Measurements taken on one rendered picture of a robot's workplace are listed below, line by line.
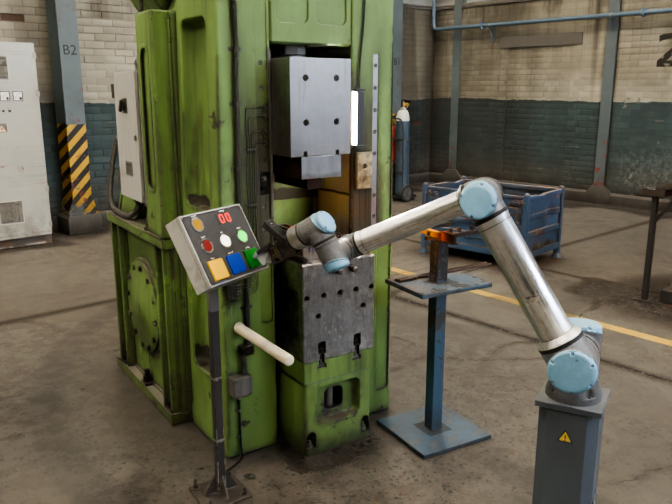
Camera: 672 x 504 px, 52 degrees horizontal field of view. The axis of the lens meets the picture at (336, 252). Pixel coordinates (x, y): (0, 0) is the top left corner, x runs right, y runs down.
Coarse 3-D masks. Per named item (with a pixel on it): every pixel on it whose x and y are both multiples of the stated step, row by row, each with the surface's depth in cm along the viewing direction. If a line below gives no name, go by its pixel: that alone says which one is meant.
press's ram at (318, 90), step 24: (288, 72) 275; (312, 72) 280; (336, 72) 286; (288, 96) 277; (312, 96) 282; (336, 96) 288; (288, 120) 280; (312, 120) 284; (336, 120) 291; (288, 144) 282; (312, 144) 286; (336, 144) 293
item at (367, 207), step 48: (384, 0) 310; (336, 48) 314; (384, 48) 315; (384, 96) 320; (384, 144) 326; (336, 192) 330; (384, 192) 331; (384, 288) 343; (384, 336) 349; (384, 384) 356
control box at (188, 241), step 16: (224, 208) 262; (240, 208) 269; (176, 224) 243; (192, 224) 246; (208, 224) 252; (224, 224) 259; (240, 224) 266; (176, 240) 245; (192, 240) 243; (208, 240) 248; (240, 240) 262; (192, 256) 242; (208, 256) 246; (224, 256) 252; (192, 272) 244; (208, 272) 243; (256, 272) 265; (208, 288) 241
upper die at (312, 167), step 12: (276, 156) 302; (312, 156) 288; (324, 156) 291; (336, 156) 294; (276, 168) 304; (288, 168) 295; (300, 168) 286; (312, 168) 289; (324, 168) 292; (336, 168) 295
